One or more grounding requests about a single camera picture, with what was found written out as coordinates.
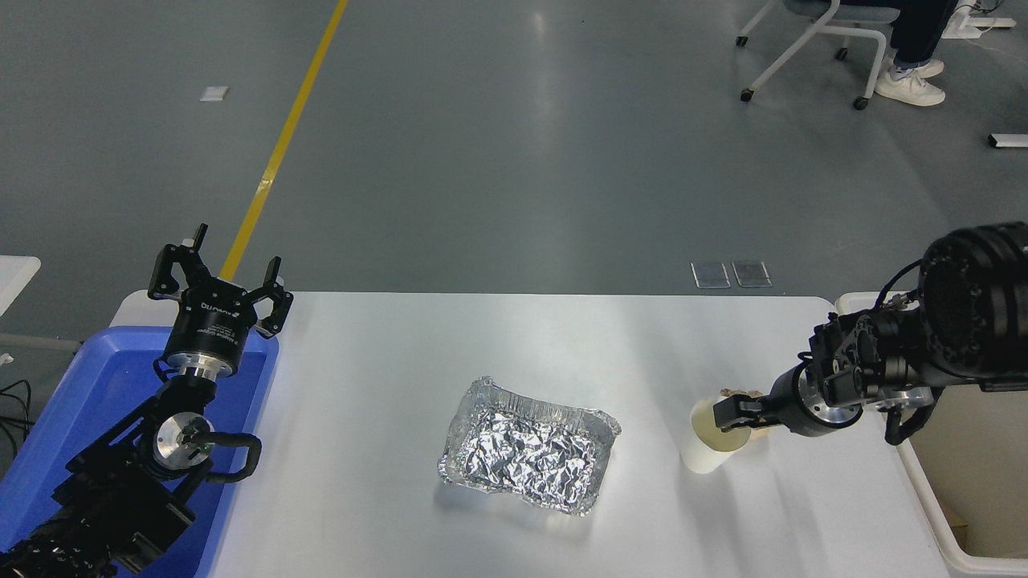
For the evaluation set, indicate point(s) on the silver floor plate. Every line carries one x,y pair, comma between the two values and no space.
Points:
751,273
711,274

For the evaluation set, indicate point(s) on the white wheeled office chair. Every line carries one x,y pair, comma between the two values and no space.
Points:
811,28

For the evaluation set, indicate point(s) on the blue plastic tray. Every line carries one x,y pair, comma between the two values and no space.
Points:
96,385

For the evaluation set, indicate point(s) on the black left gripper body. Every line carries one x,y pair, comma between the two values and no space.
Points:
210,325

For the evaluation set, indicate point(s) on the crinkled foil tray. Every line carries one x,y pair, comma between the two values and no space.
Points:
526,449

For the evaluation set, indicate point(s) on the white side table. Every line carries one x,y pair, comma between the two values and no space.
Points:
14,281

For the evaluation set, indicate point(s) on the white paper cup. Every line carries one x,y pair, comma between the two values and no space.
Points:
703,449

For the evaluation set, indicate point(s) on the white desk foot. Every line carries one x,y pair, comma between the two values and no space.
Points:
976,26

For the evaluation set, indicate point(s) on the seated person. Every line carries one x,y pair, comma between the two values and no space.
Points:
911,84

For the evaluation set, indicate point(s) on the crumpled tan paper ball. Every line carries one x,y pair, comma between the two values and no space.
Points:
743,392

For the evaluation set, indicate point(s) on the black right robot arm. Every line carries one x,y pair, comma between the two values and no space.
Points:
964,305

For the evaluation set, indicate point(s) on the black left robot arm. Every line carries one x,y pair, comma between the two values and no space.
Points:
120,490

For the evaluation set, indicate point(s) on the large pale plastic bin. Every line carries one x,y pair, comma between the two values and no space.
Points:
923,514

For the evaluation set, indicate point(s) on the small white floor tag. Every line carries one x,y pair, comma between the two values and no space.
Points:
214,94

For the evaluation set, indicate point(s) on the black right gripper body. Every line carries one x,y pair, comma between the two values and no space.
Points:
791,409

